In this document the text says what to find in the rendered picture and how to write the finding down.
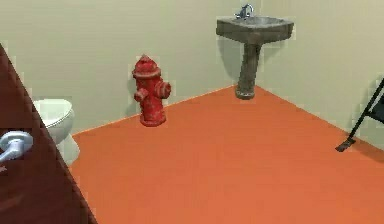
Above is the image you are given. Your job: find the red fire hydrant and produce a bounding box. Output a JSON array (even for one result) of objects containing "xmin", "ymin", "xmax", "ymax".
[{"xmin": 131, "ymin": 54, "xmax": 172, "ymax": 128}]

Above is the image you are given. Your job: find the silver sink tap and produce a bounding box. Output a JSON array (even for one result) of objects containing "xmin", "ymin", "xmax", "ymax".
[{"xmin": 235, "ymin": 3, "xmax": 255, "ymax": 20}]

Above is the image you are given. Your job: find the white toilet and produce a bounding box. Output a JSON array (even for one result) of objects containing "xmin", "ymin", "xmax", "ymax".
[{"xmin": 32, "ymin": 98, "xmax": 81, "ymax": 167}]

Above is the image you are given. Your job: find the black folding stand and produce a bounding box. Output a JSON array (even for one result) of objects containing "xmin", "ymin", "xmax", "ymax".
[{"xmin": 335, "ymin": 77, "xmax": 384, "ymax": 153}]

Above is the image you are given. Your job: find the dark red room door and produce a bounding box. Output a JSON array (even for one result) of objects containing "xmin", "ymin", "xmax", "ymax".
[{"xmin": 0, "ymin": 43, "xmax": 99, "ymax": 224}]

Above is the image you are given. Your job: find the grey pedestal sink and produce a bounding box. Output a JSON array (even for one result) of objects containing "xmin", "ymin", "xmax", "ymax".
[{"xmin": 215, "ymin": 15, "xmax": 295, "ymax": 101}]

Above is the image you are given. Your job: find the silver door handle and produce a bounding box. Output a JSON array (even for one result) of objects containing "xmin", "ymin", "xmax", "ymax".
[{"xmin": 0, "ymin": 130, "xmax": 34, "ymax": 164}]

